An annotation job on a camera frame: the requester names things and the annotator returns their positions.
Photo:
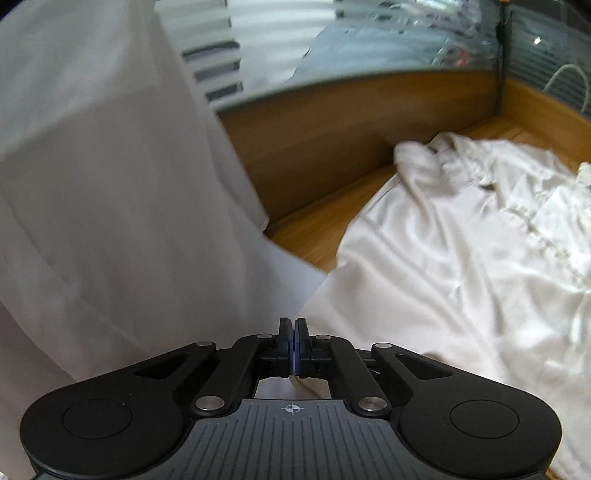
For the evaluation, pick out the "white paper bag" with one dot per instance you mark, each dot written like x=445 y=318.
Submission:
x=567 y=67

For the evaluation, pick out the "white shirt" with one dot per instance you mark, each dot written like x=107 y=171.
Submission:
x=92 y=184

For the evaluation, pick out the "glass desk partition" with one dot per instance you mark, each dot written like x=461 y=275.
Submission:
x=323 y=115
x=526 y=46

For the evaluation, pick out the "white printed plastic bag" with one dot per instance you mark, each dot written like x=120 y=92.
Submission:
x=443 y=46

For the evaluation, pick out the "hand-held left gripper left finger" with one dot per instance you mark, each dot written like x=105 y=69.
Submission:
x=286 y=341

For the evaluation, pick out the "cream satin shirt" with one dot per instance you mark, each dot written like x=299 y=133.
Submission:
x=438 y=277

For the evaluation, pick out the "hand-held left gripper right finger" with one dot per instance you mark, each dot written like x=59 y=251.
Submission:
x=302 y=341

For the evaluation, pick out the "pale blue plastic bag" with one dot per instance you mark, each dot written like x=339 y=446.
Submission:
x=360 y=50

